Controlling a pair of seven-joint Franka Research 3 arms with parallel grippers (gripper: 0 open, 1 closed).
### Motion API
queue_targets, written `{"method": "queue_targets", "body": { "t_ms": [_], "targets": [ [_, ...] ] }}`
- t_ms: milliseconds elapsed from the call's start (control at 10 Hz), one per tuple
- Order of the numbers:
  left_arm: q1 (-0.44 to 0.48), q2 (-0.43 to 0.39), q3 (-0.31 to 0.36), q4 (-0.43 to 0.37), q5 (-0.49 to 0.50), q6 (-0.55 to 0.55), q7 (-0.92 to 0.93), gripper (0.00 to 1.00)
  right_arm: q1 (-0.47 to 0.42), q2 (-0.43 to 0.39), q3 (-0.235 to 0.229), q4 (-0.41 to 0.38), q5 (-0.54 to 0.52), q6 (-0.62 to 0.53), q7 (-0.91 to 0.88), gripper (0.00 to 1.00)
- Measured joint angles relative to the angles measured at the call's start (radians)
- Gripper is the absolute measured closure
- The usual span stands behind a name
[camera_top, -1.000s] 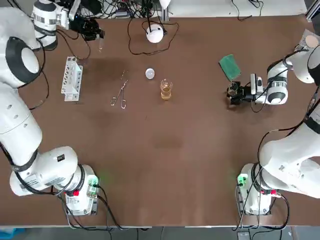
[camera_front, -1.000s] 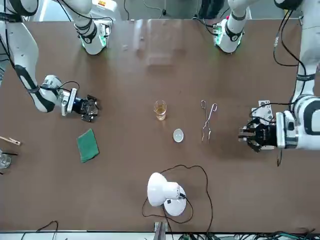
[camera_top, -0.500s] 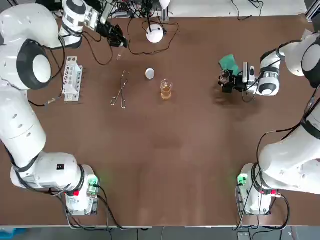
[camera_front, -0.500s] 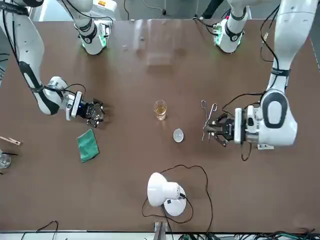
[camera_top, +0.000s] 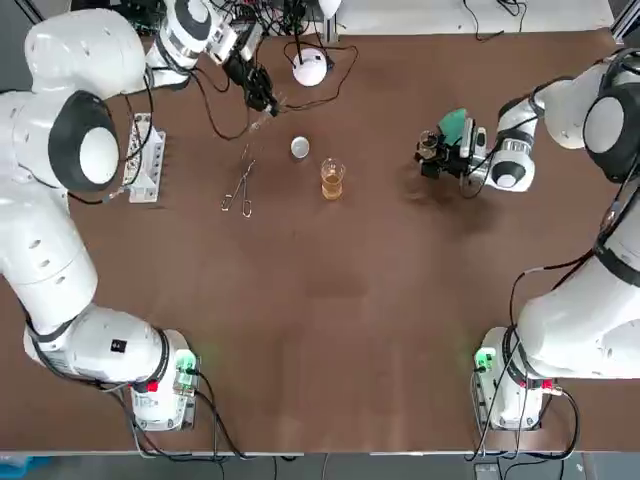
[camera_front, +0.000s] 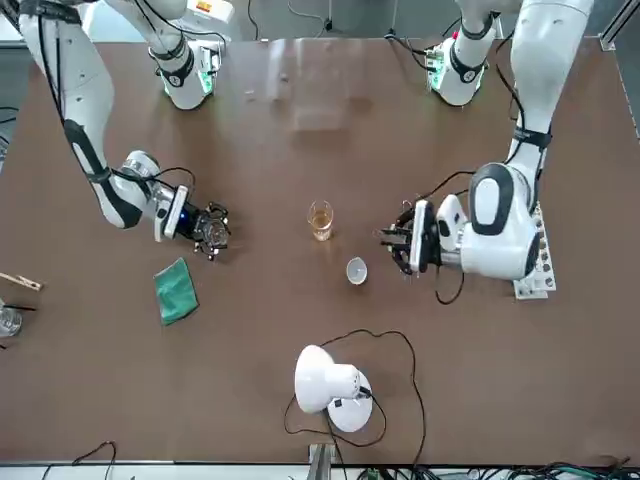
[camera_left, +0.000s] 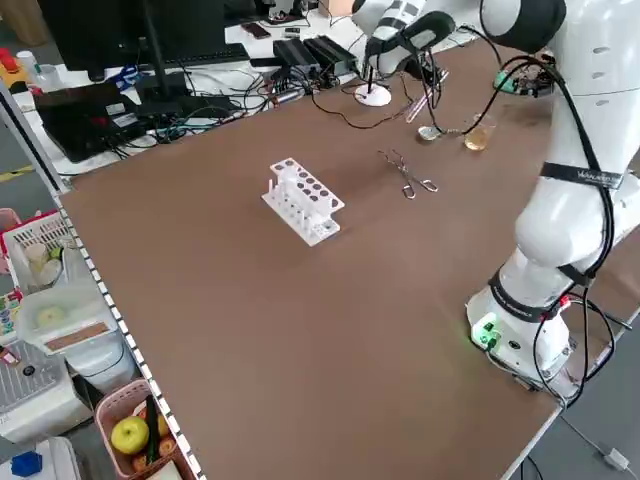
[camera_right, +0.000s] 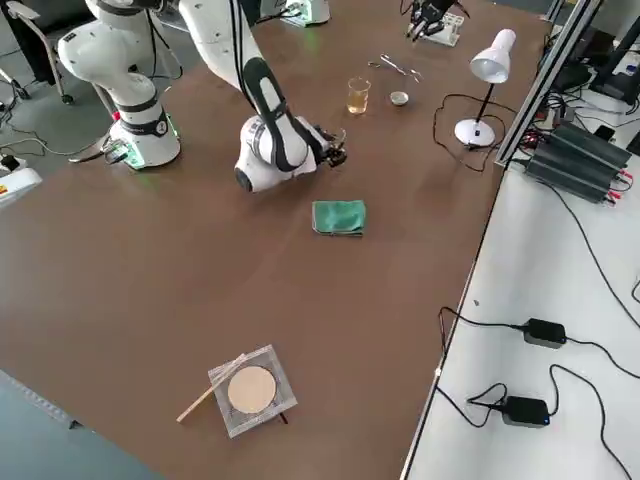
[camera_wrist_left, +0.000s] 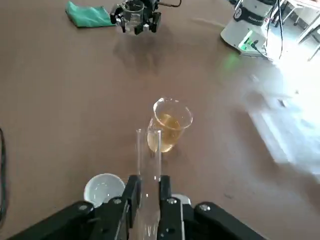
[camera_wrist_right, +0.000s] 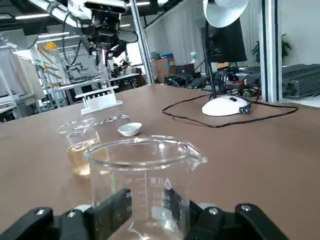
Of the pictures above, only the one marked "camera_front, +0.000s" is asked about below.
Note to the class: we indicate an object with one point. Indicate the white desk lamp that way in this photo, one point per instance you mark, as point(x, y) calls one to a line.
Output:
point(320, 375)

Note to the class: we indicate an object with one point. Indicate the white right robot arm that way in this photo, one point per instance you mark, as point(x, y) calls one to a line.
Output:
point(85, 90)

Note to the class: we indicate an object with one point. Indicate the small glass beaker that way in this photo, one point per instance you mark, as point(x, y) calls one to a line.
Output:
point(217, 232)

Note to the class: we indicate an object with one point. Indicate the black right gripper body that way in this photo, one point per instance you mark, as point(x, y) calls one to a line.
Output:
point(194, 222)

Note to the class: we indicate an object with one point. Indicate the white cabinet with warning label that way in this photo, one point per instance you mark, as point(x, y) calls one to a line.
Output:
point(212, 10)

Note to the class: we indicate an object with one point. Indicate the glass beaker with yellow liquid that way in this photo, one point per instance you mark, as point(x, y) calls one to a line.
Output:
point(320, 225)

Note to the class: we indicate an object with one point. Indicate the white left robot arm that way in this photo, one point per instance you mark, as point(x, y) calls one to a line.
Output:
point(500, 235)

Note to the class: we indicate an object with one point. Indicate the white test tube rack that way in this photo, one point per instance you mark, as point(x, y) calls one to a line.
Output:
point(537, 285)

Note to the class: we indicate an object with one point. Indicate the small white porcelain dish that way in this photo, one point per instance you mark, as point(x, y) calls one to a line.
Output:
point(357, 271)

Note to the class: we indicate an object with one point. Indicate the aluminium frame post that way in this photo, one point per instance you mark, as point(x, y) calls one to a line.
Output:
point(609, 41)
point(320, 462)

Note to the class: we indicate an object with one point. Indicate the wooden test tube clamp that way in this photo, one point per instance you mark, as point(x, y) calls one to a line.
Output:
point(22, 282)

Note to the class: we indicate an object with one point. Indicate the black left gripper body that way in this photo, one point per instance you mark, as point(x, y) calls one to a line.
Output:
point(407, 242)

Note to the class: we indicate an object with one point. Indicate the green folded cloth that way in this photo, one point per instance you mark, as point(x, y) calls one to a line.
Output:
point(176, 292)

